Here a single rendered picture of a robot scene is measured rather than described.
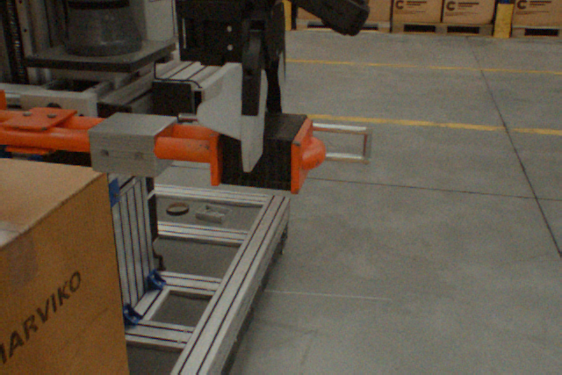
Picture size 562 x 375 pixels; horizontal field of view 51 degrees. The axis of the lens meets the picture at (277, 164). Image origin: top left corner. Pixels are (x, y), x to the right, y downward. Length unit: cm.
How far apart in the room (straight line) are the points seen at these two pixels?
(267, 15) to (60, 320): 51
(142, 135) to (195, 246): 157
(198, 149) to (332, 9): 18
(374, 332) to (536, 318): 58
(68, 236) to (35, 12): 68
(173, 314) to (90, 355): 88
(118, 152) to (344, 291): 174
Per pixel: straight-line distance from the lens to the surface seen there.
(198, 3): 51
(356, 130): 57
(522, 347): 214
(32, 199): 81
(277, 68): 57
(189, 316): 178
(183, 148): 56
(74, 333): 88
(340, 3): 50
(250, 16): 51
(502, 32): 770
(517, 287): 243
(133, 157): 58
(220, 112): 52
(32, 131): 63
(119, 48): 119
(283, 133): 53
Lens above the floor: 127
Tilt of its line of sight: 22 degrees down
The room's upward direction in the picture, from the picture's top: straight up
